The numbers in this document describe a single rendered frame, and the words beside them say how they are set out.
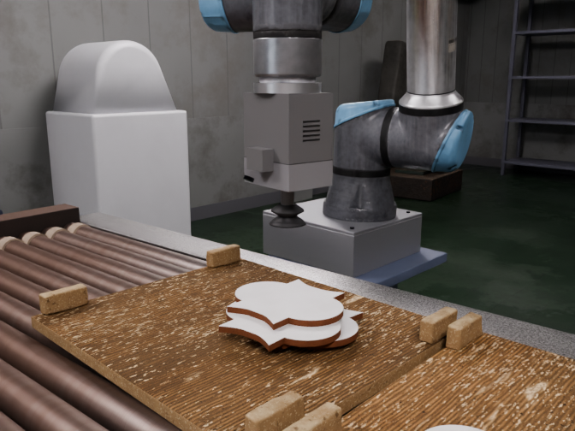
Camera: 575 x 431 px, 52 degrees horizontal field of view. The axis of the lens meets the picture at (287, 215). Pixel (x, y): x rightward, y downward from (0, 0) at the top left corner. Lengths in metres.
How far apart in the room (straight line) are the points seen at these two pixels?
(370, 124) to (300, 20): 0.53
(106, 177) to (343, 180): 2.78
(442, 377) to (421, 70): 0.60
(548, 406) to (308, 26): 0.44
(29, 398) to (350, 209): 0.70
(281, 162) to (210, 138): 4.65
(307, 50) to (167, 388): 0.37
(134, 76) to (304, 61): 3.34
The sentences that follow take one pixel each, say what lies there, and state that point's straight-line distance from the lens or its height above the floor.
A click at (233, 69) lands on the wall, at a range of 5.44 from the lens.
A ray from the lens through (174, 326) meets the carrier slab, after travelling 0.73.
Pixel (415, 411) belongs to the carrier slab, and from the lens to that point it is 0.57.
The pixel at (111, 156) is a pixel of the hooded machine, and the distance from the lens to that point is 3.81.
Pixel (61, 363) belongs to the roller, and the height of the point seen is 0.92.
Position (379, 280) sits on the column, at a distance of 1.09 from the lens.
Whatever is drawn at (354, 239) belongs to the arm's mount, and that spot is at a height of 0.94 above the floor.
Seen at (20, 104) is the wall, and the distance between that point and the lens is 4.41.
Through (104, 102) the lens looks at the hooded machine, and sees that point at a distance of 3.82.
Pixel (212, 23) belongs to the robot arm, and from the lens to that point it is 0.82.
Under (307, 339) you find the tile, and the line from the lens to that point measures 0.63.
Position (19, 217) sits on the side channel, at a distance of 1.33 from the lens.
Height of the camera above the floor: 1.23
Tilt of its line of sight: 13 degrees down
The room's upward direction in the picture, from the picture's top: straight up
